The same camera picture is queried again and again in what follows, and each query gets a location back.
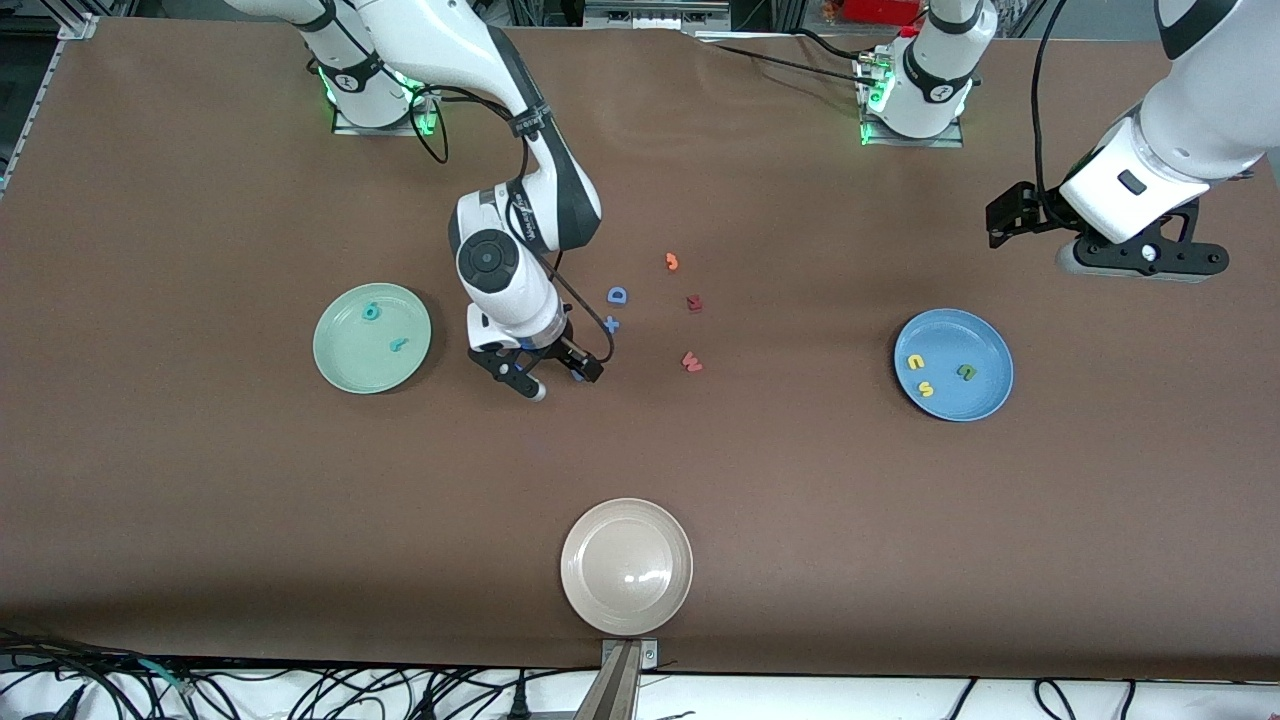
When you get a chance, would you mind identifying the blue plate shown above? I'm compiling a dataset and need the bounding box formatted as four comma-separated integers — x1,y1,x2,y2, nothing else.
893,308,1015,422

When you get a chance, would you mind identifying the mint green plate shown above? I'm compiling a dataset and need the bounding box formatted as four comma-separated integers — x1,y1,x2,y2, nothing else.
313,283,433,395

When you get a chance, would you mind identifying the beige plate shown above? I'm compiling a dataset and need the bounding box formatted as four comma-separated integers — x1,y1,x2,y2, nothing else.
560,498,694,637

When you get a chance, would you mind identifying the red box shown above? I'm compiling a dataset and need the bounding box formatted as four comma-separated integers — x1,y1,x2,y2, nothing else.
840,0,926,26

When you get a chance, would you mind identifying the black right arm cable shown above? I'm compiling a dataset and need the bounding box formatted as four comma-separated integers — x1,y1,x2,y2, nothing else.
408,88,615,363

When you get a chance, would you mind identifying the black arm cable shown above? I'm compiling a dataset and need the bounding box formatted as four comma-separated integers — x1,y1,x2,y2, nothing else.
408,88,615,363
1030,0,1071,201

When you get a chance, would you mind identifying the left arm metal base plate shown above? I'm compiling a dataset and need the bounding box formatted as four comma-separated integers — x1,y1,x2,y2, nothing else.
860,55,966,149

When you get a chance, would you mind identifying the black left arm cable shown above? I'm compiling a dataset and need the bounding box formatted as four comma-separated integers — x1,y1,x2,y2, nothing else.
1030,0,1071,201

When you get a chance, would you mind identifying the black table cable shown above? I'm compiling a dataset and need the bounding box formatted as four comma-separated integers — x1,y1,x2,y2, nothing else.
790,28,883,61
690,38,871,86

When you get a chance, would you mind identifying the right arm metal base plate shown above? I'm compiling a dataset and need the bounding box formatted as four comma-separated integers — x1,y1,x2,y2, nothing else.
332,95,441,136

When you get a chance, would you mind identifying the metal table edge bracket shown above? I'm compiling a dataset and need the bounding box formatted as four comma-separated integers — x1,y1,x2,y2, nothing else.
573,638,659,720

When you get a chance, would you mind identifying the aluminium frame rail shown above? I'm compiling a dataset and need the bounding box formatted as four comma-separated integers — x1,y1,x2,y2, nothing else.
583,0,733,33

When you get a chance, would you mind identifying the teal plug floor cable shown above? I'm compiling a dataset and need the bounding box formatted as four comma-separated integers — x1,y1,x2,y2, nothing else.
135,655,196,698

